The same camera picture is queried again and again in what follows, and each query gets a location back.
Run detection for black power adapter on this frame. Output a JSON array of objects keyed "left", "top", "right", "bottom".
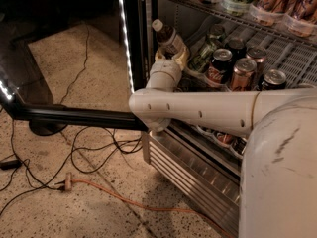
[{"left": 0, "top": 160, "right": 22, "bottom": 171}]

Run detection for black floor cables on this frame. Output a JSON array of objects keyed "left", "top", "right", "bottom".
[{"left": 0, "top": 23, "right": 144, "bottom": 216}]

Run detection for stainless steel fridge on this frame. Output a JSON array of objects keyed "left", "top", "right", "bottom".
[{"left": 144, "top": 0, "right": 317, "bottom": 238}]

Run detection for orange soda can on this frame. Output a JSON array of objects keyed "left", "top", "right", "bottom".
[{"left": 230, "top": 58, "right": 257, "bottom": 91}]

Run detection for dark can second row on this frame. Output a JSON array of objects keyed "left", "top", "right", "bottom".
[{"left": 225, "top": 38, "right": 247, "bottom": 62}]

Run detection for copper can second row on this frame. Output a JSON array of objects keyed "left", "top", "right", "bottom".
[{"left": 246, "top": 46, "right": 267, "bottom": 71}]

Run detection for black round stand base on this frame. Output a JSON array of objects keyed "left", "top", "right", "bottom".
[{"left": 29, "top": 120, "right": 67, "bottom": 136}]

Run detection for red cola can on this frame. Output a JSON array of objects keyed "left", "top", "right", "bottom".
[{"left": 206, "top": 48, "right": 233, "bottom": 84}]

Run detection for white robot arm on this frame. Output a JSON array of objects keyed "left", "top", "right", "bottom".
[{"left": 129, "top": 54, "right": 317, "bottom": 238}]

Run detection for glass fridge door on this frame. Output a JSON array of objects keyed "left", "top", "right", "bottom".
[{"left": 0, "top": 0, "right": 146, "bottom": 130}]

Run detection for brown tea bottle white cap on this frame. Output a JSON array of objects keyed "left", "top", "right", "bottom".
[{"left": 152, "top": 19, "right": 185, "bottom": 58}]

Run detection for black soda can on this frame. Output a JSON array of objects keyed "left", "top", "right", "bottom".
[{"left": 258, "top": 68, "right": 286, "bottom": 91}]

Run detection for green soda can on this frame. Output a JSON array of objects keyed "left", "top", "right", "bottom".
[{"left": 188, "top": 39, "right": 221, "bottom": 72}]

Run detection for orange extension cord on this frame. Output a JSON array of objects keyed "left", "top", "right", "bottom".
[{"left": 54, "top": 172, "right": 234, "bottom": 238}]

